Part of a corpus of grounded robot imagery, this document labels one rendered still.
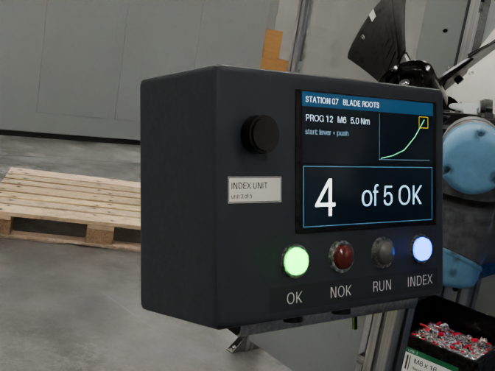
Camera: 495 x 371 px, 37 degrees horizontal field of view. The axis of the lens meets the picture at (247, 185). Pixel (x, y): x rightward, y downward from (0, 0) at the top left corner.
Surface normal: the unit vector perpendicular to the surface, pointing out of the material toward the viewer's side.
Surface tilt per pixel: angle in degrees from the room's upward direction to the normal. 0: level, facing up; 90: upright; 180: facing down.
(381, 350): 90
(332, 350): 90
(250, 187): 75
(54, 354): 0
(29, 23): 90
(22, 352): 0
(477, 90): 50
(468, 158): 90
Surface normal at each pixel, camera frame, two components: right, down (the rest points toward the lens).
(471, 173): -0.26, 0.17
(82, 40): 0.42, 0.26
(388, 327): -0.78, 0.01
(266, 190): 0.62, 0.01
